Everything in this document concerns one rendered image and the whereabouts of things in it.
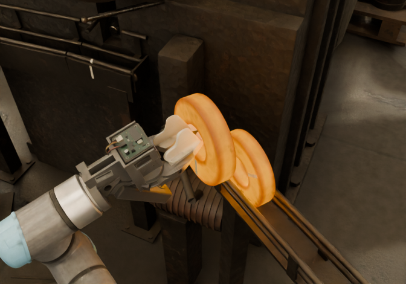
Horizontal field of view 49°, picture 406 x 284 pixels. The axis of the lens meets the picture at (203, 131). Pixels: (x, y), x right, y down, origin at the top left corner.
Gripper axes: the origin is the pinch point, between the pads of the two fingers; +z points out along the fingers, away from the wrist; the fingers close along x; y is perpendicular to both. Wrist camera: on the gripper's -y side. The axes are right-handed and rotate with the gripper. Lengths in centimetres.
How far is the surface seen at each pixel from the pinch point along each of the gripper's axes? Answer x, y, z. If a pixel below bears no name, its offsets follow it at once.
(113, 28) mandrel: 54, -12, 2
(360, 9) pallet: 98, -109, 132
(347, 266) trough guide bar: -25.8, -17.6, 7.8
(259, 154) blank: -3.3, -10.3, 7.5
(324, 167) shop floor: 31, -102, 50
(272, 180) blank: -7.2, -14.2, 7.0
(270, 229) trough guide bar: -13.5, -17.1, 1.7
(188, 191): 10.5, -29.1, -5.4
